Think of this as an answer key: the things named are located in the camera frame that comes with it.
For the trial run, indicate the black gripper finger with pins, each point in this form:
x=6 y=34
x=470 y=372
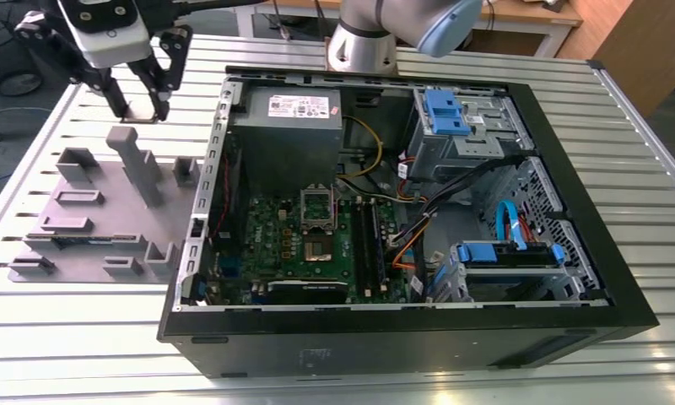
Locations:
x=98 y=80
x=174 y=63

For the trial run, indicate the CPU socket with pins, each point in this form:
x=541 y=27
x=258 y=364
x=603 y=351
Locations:
x=318 y=249

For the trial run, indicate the grey power supply unit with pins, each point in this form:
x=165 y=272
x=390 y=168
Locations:
x=293 y=139

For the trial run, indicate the grey plastic parts rack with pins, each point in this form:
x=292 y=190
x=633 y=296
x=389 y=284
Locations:
x=118 y=236

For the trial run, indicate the green RAM stick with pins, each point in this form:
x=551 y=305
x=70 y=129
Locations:
x=82 y=241

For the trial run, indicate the green motherboard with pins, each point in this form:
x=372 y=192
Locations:
x=270 y=253

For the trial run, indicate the blue plastic drive latch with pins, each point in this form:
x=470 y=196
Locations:
x=442 y=109

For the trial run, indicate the black RAM slot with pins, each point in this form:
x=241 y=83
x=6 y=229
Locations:
x=378 y=253
x=361 y=249

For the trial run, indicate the metal drive cage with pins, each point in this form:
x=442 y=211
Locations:
x=473 y=147

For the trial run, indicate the black graphics card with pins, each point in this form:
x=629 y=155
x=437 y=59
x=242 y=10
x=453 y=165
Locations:
x=306 y=292

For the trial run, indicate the hard disk in blue carrier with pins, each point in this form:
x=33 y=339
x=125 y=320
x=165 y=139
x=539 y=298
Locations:
x=478 y=253

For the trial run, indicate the black PC case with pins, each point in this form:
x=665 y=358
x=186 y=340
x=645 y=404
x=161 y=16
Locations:
x=372 y=337

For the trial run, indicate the metal disk bay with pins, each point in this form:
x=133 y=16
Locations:
x=512 y=273

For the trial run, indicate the brown wooden cabinet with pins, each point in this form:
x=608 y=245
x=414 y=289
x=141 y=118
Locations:
x=648 y=50

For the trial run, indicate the wooden desk white frame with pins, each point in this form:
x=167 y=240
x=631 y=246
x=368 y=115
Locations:
x=541 y=19

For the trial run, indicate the blue plastic carrier rail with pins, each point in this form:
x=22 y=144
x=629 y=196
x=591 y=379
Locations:
x=440 y=282

